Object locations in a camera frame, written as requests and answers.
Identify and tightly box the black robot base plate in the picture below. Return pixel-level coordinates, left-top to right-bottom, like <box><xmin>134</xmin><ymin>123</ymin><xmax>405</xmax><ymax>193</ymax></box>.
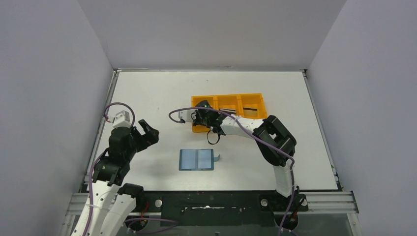
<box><xmin>124</xmin><ymin>190</ymin><xmax>309</xmax><ymax>234</ymax></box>

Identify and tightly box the yellow three-compartment plastic tray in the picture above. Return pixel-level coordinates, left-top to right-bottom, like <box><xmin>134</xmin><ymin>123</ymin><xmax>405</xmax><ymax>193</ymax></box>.
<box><xmin>191</xmin><ymin>93</ymin><xmax>268</xmax><ymax>119</ymax></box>

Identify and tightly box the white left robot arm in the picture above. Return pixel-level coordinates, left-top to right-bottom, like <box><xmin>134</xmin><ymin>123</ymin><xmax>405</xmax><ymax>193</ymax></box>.
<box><xmin>71</xmin><ymin>119</ymin><xmax>159</xmax><ymax>236</ymax></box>

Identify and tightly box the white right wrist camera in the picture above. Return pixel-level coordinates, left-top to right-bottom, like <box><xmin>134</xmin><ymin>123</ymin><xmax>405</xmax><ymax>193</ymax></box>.
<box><xmin>178</xmin><ymin>109</ymin><xmax>196</xmax><ymax>123</ymax></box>

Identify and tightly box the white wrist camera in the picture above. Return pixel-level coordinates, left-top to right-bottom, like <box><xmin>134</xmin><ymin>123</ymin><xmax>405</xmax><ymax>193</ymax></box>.
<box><xmin>112</xmin><ymin>110</ymin><xmax>132</xmax><ymax>128</ymax></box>
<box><xmin>178</xmin><ymin>109</ymin><xmax>196</xmax><ymax>123</ymax></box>

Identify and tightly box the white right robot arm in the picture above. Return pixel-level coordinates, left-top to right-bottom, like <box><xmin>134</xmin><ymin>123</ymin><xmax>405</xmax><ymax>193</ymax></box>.
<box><xmin>181</xmin><ymin>100</ymin><xmax>297</xmax><ymax>197</ymax></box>

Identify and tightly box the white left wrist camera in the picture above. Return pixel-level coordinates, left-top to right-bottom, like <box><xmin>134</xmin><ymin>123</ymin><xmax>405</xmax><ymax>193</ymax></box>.
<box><xmin>112</xmin><ymin>110</ymin><xmax>132</xmax><ymax>128</ymax></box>

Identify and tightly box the silver striped card middle compartment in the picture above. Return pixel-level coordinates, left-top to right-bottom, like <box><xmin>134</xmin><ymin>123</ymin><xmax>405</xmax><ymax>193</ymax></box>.
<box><xmin>219</xmin><ymin>108</ymin><xmax>236</xmax><ymax>115</ymax></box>

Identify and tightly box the blue leather card holder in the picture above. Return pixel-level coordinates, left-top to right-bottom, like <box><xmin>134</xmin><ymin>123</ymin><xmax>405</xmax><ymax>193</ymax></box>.
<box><xmin>179</xmin><ymin>149</ymin><xmax>220</xmax><ymax>171</ymax></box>

